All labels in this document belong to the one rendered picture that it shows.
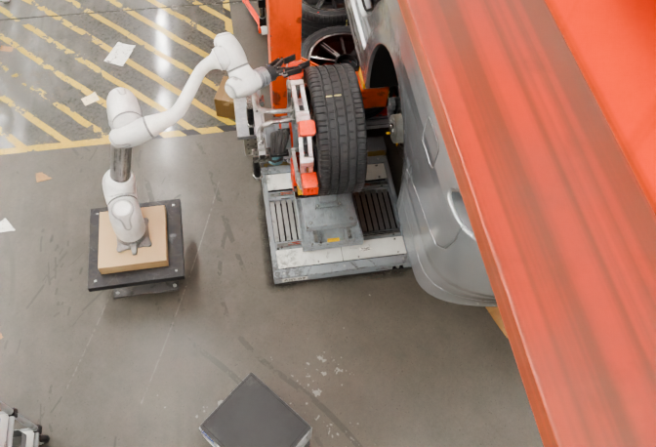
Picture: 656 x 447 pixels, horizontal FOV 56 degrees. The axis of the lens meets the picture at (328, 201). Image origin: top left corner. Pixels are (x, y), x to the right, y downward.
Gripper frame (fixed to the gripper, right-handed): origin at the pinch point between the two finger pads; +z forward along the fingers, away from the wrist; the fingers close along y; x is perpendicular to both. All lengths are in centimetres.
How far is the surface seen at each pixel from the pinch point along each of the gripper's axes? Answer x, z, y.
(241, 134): -62, -1, -56
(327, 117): -17.3, -7.7, 26.8
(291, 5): 20.9, 10.3, -14.6
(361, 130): -23.6, 2.2, 39.0
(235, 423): -129, -100, 55
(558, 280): 97, -149, 202
